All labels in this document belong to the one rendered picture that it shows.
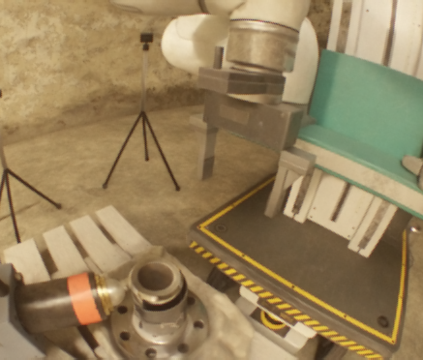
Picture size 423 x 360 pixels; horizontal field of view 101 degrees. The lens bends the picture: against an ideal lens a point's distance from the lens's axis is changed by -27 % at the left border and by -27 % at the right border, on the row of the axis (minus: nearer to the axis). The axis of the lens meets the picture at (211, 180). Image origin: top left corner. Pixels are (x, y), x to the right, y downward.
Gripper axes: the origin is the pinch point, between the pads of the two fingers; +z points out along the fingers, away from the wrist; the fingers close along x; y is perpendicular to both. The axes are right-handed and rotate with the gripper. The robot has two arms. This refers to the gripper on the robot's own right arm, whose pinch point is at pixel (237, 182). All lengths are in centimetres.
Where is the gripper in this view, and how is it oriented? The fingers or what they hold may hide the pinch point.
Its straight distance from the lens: 37.0
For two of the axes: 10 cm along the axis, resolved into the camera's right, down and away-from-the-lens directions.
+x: -7.5, -4.0, 5.2
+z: -1.2, 8.6, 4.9
